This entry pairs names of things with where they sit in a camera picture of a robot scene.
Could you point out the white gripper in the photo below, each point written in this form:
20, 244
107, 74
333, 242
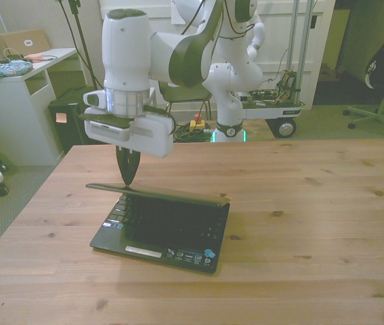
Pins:
154, 135

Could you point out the black netbook laptop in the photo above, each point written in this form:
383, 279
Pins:
164, 233

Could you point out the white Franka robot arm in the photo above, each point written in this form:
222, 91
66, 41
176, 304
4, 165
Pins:
127, 50

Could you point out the black bin with sticky note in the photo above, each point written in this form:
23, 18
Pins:
68, 132

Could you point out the yellow emergency stop button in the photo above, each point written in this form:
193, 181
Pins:
197, 121

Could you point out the orange sticky note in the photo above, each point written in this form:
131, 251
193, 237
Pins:
61, 118

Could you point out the dark plywood chair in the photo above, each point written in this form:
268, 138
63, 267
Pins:
181, 93

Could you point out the white desk with shelf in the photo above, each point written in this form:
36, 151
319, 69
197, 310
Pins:
12, 108

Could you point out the pink round object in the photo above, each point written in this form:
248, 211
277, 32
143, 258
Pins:
35, 56

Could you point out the white paper sheet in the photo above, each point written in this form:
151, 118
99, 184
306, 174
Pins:
176, 18

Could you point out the patterned fabric pouch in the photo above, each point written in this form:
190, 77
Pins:
2, 69

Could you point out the cardboard box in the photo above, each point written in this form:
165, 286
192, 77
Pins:
22, 40

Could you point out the office chair with star base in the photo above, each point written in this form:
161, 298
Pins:
378, 116

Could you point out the wrist camera with grille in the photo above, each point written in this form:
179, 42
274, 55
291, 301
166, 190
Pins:
108, 130

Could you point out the black camera stand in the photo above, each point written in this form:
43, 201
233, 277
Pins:
83, 40

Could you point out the mobile cart with aluminium frame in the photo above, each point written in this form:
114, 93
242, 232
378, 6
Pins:
286, 128

